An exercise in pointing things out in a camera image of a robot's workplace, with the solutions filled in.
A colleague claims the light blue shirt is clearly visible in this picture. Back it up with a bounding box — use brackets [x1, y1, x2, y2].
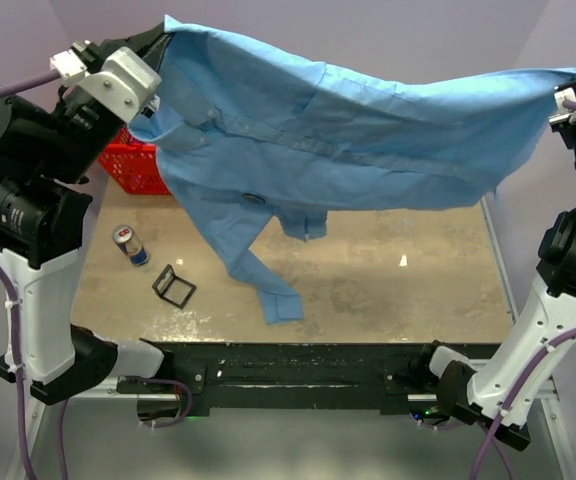
[129, 17, 576, 324]

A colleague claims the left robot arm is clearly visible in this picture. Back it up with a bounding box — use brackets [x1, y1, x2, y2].
[0, 26, 175, 405]

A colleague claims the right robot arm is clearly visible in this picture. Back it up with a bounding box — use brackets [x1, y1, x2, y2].
[413, 123, 576, 451]

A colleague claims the red plastic basket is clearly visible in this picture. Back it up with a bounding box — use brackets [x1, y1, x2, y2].
[98, 127, 170, 195]

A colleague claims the energy drink can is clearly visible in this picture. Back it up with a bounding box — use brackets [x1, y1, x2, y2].
[112, 225, 149, 266]

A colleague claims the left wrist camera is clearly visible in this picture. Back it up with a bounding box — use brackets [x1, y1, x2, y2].
[49, 41, 162, 124]

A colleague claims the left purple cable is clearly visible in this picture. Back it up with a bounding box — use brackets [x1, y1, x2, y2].
[0, 69, 189, 480]

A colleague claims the purple cable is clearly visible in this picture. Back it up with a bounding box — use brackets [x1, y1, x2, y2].
[0, 69, 189, 480]
[420, 99, 576, 480]

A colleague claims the black picture frame stand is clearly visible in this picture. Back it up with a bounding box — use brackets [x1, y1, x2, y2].
[152, 264, 197, 310]

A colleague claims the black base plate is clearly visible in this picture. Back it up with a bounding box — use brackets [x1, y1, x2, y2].
[55, 342, 525, 419]

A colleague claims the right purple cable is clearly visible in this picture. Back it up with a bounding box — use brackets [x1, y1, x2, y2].
[420, 99, 576, 480]

